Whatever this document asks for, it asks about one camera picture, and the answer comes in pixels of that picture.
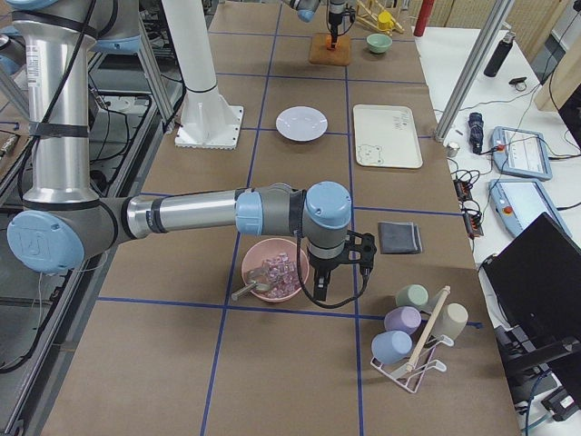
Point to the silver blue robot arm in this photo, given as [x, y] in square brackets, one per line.
[306, 9]
[65, 222]

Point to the wooden cutting board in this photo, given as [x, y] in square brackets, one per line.
[319, 54]

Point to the orange fruit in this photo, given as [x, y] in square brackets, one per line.
[331, 42]

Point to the beige pastel cup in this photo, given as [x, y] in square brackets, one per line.
[451, 321]

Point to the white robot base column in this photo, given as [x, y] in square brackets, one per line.
[207, 120]

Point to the white round plate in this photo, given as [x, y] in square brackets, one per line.
[301, 123]

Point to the red cylinder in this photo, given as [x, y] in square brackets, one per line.
[423, 17]

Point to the black water bottle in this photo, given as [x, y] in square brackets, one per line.
[499, 55]

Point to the pink bowl with ice cubes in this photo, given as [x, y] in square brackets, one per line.
[272, 263]

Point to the folded dark blue umbrella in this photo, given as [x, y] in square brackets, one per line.
[476, 132]

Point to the green pastel cup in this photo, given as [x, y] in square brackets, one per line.
[414, 295]

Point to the yellow mug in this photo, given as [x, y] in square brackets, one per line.
[385, 21]

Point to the blue teach pendant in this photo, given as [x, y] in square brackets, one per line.
[519, 202]
[520, 153]

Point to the white wire cup rack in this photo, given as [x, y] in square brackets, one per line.
[408, 373]

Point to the small metal cup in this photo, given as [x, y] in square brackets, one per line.
[452, 149]

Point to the wooden mug rack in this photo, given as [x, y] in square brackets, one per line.
[367, 12]

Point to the metal scoop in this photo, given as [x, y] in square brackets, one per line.
[254, 284]

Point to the black laptop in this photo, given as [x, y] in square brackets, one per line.
[537, 281]

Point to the near blue teach pendant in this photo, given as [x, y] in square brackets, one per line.
[519, 202]

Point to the green ceramic bowl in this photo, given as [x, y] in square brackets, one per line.
[378, 43]

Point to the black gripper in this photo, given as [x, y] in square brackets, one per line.
[335, 14]
[322, 266]

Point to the folded grey cloth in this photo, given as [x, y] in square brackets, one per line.
[399, 238]

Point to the aluminium frame post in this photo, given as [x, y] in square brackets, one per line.
[484, 41]

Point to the blue pastel cup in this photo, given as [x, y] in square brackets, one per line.
[390, 347]

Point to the purple pastel cup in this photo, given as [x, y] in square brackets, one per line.
[405, 318]

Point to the far blue teach pendant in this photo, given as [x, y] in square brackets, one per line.
[520, 153]

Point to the cream bear print tray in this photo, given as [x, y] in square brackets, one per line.
[386, 137]

